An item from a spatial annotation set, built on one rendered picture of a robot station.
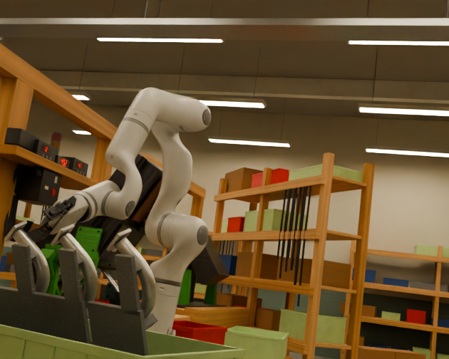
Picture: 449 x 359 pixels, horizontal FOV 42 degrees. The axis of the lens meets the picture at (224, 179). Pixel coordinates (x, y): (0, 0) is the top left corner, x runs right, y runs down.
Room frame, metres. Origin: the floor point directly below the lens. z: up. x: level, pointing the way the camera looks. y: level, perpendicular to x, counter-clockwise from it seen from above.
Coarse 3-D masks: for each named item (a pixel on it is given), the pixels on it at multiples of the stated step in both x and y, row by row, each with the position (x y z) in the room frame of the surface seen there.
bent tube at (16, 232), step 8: (16, 224) 1.42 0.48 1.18; (24, 224) 1.44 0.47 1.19; (16, 232) 1.43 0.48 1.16; (24, 232) 1.44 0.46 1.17; (16, 240) 1.43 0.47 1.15; (24, 240) 1.43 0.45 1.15; (32, 240) 1.44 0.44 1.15; (32, 248) 1.43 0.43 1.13; (40, 256) 1.43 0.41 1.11; (40, 264) 1.43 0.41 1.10; (40, 272) 1.44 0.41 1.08; (48, 272) 1.45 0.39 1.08; (40, 280) 1.45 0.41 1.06; (48, 280) 1.46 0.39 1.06; (40, 288) 1.46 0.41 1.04
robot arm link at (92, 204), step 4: (76, 192) 1.64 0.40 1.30; (80, 192) 1.63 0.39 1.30; (84, 192) 1.63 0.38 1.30; (84, 196) 1.61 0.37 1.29; (88, 196) 1.62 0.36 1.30; (88, 200) 1.61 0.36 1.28; (92, 200) 1.62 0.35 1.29; (88, 204) 1.62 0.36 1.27; (92, 204) 1.62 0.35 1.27; (96, 204) 1.64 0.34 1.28; (92, 208) 1.62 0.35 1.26; (96, 208) 1.64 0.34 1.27; (92, 212) 1.63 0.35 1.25; (88, 216) 1.63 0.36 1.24; (92, 216) 1.64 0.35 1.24; (88, 220) 1.65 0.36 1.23
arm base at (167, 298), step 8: (160, 288) 1.97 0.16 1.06; (168, 288) 1.97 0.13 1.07; (176, 288) 1.99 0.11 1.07; (160, 296) 1.96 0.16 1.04; (168, 296) 1.97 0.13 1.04; (176, 296) 1.99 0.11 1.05; (160, 304) 1.96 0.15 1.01; (168, 304) 1.97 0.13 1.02; (176, 304) 2.01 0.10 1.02; (152, 312) 1.96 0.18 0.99; (160, 312) 1.96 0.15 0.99; (168, 312) 1.98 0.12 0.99; (160, 320) 1.97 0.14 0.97; (168, 320) 1.98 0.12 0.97; (152, 328) 1.96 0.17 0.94; (160, 328) 1.97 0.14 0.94; (168, 328) 1.99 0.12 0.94
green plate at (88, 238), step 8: (80, 232) 2.63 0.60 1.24; (88, 232) 2.62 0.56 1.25; (96, 232) 2.62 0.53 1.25; (80, 240) 2.62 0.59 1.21; (88, 240) 2.61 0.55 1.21; (96, 240) 2.61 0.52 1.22; (88, 248) 2.60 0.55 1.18; (96, 248) 2.59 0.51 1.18; (96, 256) 2.64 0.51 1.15; (96, 264) 2.65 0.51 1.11
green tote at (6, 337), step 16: (0, 336) 1.32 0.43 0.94; (16, 336) 1.29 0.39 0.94; (32, 336) 1.27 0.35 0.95; (48, 336) 1.24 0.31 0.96; (160, 336) 1.59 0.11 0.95; (176, 336) 1.57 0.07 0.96; (0, 352) 1.31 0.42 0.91; (16, 352) 1.29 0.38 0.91; (32, 352) 1.27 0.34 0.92; (48, 352) 1.24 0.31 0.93; (64, 352) 1.22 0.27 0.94; (80, 352) 1.20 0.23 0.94; (96, 352) 1.18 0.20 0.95; (112, 352) 1.16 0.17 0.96; (160, 352) 1.59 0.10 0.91; (176, 352) 1.57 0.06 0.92; (192, 352) 1.54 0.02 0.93; (208, 352) 1.33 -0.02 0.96; (224, 352) 1.39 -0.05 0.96; (240, 352) 1.46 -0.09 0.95
